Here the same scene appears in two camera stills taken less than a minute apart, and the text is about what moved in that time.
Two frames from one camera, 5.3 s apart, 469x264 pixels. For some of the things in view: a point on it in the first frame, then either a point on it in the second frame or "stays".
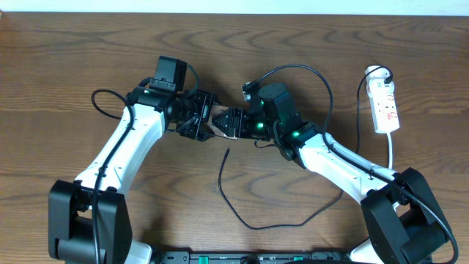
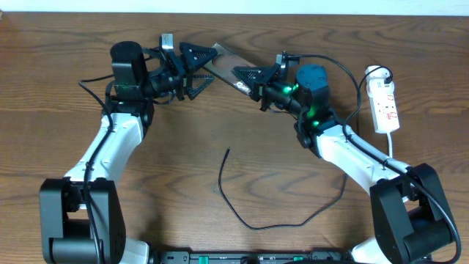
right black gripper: (237, 120) to (262, 78)
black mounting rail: (247, 257) stays
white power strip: (382, 103) stays
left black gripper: (198, 130) to (183, 78)
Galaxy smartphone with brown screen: (214, 110) to (222, 64)
